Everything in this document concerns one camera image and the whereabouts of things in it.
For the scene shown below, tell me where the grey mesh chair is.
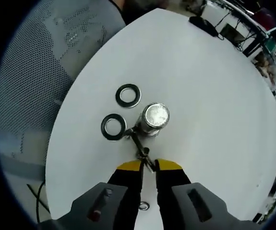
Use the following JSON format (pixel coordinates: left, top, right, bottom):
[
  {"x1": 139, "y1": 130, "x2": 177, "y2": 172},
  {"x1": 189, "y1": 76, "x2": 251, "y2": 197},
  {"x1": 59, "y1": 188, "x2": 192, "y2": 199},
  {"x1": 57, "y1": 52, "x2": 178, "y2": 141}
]
[{"x1": 0, "y1": 0, "x2": 128, "y2": 178}]

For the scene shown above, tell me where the large metal washer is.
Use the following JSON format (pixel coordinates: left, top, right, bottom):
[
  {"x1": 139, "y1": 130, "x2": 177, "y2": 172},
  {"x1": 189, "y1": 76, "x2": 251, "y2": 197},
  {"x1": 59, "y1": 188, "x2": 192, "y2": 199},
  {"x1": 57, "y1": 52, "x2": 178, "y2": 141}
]
[
  {"x1": 101, "y1": 113, "x2": 128, "y2": 141},
  {"x1": 115, "y1": 83, "x2": 142, "y2": 109}
]

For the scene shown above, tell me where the black floor cable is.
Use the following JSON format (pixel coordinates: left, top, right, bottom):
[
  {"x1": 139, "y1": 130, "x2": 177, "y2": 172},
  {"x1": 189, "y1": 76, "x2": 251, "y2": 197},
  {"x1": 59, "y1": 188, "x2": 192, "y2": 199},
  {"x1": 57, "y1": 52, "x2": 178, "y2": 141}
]
[{"x1": 26, "y1": 181, "x2": 51, "y2": 223}]

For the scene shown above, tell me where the black computer mouse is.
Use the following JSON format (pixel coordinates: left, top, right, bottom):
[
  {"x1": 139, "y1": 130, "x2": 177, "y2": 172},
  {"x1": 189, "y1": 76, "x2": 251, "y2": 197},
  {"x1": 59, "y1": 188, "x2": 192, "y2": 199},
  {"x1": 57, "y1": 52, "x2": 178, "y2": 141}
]
[{"x1": 189, "y1": 15, "x2": 219, "y2": 37}]

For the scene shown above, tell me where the small threaded stud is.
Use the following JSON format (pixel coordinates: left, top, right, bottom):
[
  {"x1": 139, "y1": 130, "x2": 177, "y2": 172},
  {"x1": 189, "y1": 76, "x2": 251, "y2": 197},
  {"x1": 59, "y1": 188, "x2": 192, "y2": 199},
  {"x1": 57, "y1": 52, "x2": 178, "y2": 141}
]
[{"x1": 123, "y1": 128, "x2": 151, "y2": 156}]

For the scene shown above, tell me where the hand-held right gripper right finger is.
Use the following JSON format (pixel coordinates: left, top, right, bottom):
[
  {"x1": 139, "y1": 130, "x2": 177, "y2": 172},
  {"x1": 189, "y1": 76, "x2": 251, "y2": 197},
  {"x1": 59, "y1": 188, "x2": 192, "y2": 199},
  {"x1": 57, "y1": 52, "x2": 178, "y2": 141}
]
[{"x1": 155, "y1": 165, "x2": 258, "y2": 230}]

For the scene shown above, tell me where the red-screen monitor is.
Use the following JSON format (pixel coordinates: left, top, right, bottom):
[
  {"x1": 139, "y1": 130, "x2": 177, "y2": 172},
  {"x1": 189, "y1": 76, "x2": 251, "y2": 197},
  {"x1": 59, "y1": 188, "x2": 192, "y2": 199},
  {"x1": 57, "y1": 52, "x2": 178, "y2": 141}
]
[{"x1": 252, "y1": 7, "x2": 276, "y2": 29}]

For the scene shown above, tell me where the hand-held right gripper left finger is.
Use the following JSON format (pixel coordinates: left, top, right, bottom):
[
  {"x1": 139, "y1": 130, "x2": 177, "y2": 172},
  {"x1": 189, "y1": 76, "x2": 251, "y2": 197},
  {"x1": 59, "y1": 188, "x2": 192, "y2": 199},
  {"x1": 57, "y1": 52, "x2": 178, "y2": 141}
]
[{"x1": 38, "y1": 161, "x2": 143, "y2": 230}]

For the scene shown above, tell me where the large threaded stud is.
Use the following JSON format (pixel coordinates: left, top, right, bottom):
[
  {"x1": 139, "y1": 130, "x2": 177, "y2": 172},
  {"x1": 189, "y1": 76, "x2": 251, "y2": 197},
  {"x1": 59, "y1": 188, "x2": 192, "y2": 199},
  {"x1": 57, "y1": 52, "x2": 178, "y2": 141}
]
[{"x1": 134, "y1": 102, "x2": 171, "y2": 138}]

